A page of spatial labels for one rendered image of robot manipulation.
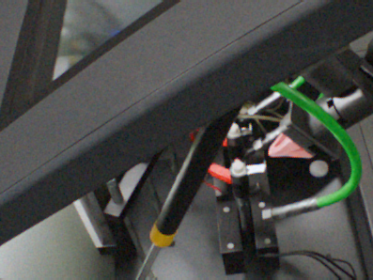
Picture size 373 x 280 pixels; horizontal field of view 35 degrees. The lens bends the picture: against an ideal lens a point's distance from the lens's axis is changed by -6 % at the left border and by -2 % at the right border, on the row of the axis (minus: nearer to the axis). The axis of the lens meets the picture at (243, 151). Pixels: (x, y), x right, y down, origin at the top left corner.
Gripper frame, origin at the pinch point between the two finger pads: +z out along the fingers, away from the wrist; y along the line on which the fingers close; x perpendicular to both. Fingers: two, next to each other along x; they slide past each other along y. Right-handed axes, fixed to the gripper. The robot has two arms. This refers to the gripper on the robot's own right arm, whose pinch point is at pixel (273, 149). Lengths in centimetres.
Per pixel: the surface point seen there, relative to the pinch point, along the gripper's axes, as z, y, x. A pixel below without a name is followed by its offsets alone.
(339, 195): -11.2, -3.3, 11.9
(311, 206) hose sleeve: -6.3, -3.0, 11.5
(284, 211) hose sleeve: -1.7, -2.1, 10.9
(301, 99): -19.3, 12.0, 11.2
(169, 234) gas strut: -18.8, 23.4, 34.9
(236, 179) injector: 7.0, 1.1, 3.0
